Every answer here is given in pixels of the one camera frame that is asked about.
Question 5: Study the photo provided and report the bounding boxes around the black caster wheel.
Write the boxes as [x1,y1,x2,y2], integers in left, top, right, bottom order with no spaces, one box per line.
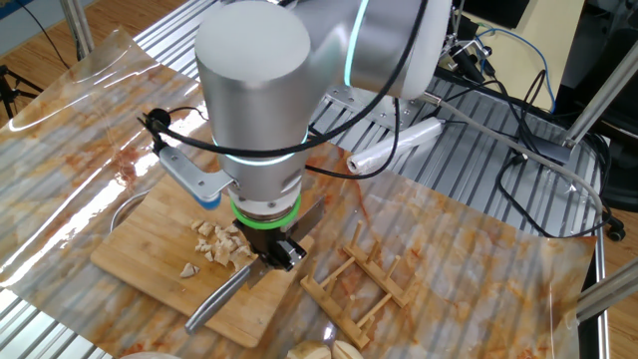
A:
[604,218,628,243]

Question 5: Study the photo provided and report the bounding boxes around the black tripod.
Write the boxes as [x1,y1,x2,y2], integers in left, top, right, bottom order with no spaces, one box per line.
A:
[0,64,45,121]

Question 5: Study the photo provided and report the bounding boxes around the black and silver clamp stand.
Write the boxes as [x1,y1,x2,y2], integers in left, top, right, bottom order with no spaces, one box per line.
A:
[438,29,495,86]

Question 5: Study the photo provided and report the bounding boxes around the beige panel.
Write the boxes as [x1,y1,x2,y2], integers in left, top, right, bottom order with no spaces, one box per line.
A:
[471,0,587,114]

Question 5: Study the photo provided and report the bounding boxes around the black camera cable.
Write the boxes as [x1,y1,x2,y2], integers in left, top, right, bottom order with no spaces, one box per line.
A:
[137,0,431,160]

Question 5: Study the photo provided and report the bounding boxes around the wooden peg dish rack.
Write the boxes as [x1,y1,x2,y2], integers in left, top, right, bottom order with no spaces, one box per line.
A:
[300,220,418,350]

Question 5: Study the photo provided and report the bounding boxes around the blue cable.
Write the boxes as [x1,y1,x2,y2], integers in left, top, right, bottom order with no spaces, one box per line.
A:
[473,27,558,114]

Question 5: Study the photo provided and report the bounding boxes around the steel cleaver knife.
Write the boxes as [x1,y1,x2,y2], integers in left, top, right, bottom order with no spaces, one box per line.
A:
[183,195,326,335]

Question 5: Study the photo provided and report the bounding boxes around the black office chair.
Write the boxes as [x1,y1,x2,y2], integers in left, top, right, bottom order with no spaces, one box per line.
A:
[552,0,638,213]

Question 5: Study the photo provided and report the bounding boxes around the aluminium frame post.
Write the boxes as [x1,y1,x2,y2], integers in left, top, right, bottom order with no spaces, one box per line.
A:
[562,37,638,151]
[575,257,638,324]
[59,0,96,62]

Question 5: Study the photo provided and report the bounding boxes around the bamboo cutting board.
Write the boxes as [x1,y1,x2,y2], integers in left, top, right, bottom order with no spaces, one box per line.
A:
[90,174,315,349]

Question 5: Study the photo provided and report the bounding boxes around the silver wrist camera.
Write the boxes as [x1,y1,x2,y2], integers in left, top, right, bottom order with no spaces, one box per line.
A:
[158,146,236,210]

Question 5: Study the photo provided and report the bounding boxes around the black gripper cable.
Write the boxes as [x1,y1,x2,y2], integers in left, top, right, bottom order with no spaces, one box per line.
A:
[304,97,403,180]

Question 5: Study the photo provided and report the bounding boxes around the green ringed wrist flange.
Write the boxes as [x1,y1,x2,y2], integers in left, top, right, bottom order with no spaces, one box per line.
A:
[229,191,303,231]

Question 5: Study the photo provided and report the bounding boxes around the grey post foot bracket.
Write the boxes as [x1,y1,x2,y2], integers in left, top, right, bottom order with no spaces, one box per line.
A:
[516,134,574,166]

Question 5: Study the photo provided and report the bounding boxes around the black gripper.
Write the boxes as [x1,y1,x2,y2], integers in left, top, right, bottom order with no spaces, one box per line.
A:
[233,217,308,273]

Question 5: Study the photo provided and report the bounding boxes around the clear plastic bag roll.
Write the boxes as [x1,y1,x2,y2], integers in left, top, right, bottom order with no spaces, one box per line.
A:
[347,118,445,176]

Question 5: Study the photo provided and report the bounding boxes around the black looped cable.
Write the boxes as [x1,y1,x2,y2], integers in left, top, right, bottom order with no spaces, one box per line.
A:
[496,149,615,240]

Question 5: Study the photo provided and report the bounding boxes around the marble pattern plastic mat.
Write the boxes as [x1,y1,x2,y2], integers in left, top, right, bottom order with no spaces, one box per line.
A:
[0,27,598,359]

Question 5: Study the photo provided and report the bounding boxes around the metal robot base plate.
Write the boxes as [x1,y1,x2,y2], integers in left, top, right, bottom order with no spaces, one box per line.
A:
[323,84,426,132]

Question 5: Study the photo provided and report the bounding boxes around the black equipment box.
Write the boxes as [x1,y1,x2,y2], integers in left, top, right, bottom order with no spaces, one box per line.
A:
[458,0,530,30]

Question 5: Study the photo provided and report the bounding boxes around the grey hose with metal connector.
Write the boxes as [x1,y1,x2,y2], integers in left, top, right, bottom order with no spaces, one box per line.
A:
[423,91,605,216]

